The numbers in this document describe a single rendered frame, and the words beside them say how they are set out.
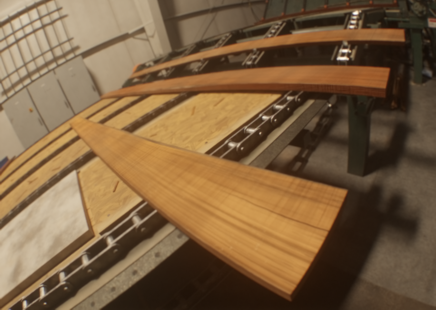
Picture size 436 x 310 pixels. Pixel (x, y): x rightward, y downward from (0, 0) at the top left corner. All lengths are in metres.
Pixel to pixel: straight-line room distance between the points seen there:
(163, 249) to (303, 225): 0.22
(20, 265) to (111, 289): 0.36
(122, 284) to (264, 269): 0.24
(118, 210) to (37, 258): 0.27
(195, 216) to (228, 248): 0.08
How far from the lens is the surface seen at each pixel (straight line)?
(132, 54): 6.82
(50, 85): 5.82
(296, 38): 1.37
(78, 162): 0.98
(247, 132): 0.52
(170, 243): 0.37
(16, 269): 0.69
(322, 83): 0.65
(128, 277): 0.38
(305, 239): 0.24
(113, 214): 0.50
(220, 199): 0.31
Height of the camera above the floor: 1.08
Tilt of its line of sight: 29 degrees down
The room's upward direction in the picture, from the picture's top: 21 degrees counter-clockwise
